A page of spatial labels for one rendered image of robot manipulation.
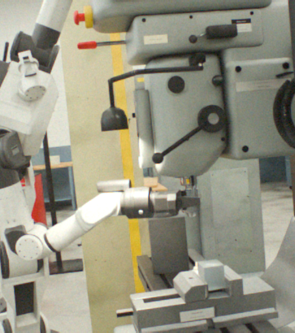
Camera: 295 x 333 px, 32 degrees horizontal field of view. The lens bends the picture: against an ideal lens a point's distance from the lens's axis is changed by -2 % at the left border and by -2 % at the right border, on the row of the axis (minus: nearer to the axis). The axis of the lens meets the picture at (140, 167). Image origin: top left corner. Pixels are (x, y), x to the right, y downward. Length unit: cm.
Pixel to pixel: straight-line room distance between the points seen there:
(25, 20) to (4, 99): 910
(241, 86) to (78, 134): 189
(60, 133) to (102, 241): 732
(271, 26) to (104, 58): 187
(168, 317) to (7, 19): 974
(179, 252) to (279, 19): 80
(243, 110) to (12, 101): 69
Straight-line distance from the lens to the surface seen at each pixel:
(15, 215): 150
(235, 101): 134
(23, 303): 206
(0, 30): 1069
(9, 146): 147
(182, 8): 133
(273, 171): 1122
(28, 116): 156
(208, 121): 130
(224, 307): 128
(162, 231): 170
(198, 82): 134
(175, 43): 131
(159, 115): 133
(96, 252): 320
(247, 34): 137
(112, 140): 312
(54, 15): 175
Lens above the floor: 146
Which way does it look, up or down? 5 degrees down
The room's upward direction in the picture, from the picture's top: 6 degrees counter-clockwise
